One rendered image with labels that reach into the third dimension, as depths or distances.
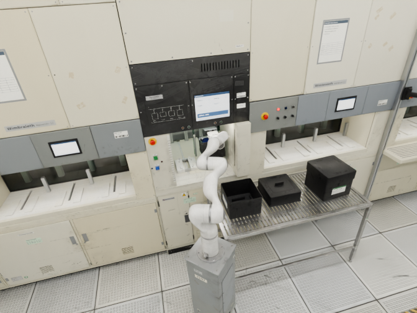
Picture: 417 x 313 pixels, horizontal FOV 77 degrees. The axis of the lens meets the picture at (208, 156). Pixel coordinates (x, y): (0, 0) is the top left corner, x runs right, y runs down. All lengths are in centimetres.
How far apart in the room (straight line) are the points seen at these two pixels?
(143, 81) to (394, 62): 215
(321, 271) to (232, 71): 205
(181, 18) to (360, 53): 151
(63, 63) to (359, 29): 219
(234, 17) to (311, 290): 236
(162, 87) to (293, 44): 105
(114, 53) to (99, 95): 31
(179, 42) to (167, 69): 20
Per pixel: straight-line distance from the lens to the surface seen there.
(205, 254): 192
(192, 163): 264
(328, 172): 240
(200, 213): 167
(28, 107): 215
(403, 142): 353
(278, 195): 230
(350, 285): 296
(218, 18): 200
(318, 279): 290
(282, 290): 276
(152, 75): 197
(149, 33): 193
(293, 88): 236
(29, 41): 203
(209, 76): 204
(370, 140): 316
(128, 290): 287
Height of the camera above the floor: 231
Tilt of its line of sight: 31 degrees down
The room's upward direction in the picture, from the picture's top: 4 degrees counter-clockwise
